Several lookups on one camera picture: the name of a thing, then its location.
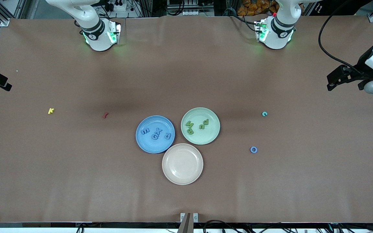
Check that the green plate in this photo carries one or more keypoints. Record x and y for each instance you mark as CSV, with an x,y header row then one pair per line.
x,y
202,137

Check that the blue letter E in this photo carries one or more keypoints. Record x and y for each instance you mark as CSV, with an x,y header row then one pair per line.
x,y
145,131

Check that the green letter P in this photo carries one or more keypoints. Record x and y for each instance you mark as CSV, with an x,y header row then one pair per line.
x,y
206,122

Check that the blue letter X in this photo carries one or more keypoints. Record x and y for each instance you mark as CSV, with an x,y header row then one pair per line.
x,y
159,131

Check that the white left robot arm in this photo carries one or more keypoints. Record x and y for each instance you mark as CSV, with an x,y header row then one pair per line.
x,y
278,35

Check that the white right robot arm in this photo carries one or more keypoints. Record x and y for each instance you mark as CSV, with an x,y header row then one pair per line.
x,y
97,38

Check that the long white power strip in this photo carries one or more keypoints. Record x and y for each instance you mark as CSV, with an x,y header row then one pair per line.
x,y
193,13

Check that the blue letter a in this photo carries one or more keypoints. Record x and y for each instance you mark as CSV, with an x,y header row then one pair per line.
x,y
168,136

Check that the blue plate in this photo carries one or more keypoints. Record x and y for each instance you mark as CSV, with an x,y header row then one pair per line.
x,y
155,145

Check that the beige plate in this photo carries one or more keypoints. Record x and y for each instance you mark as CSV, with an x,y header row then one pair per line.
x,y
182,164

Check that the yellow letter K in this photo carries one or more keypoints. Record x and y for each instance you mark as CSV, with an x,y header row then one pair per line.
x,y
50,111

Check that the green letter B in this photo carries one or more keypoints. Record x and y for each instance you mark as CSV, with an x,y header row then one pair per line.
x,y
190,131

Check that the blue letter G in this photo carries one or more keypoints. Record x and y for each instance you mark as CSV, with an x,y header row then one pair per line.
x,y
153,136

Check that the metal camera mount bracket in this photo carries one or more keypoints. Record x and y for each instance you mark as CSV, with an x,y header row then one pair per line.
x,y
186,226

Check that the green letter N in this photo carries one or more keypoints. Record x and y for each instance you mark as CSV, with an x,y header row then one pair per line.
x,y
189,124

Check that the blue letter O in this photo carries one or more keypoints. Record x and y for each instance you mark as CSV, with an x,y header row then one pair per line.
x,y
250,149

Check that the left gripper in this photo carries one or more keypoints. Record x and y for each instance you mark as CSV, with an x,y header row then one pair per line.
x,y
362,65

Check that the orange plush items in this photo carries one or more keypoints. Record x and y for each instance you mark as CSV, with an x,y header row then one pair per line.
x,y
248,9

